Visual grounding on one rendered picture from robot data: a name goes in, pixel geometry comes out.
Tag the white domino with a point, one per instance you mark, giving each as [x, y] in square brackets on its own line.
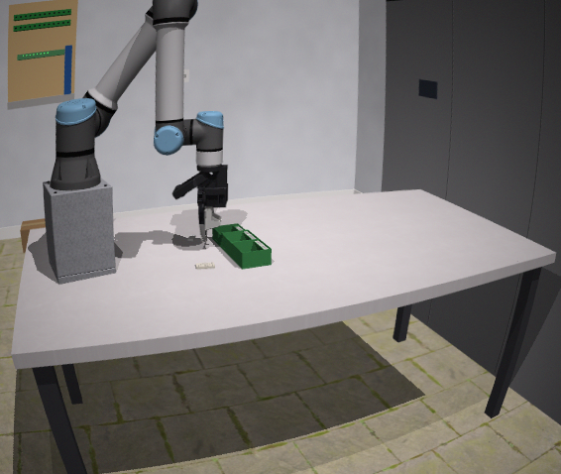
[205, 266]

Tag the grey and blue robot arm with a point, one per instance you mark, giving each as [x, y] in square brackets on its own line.
[78, 121]

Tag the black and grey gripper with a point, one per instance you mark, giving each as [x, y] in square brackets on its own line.
[208, 194]

